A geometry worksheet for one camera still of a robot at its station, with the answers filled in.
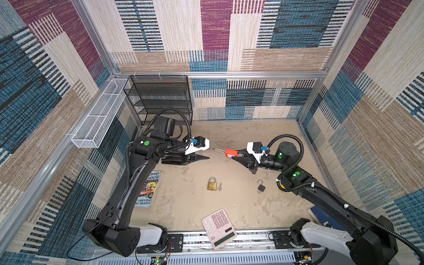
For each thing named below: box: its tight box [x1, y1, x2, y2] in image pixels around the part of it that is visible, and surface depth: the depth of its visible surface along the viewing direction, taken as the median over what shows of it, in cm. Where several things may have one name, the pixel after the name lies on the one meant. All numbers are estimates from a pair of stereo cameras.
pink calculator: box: [202, 208, 238, 250], surface depth 77 cm
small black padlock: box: [256, 178, 267, 193], surface depth 91 cm
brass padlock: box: [207, 176, 217, 192], surface depth 91 cm
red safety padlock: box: [212, 147, 240, 158], surface depth 66 cm
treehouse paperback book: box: [134, 170, 163, 208], surface depth 88 cm
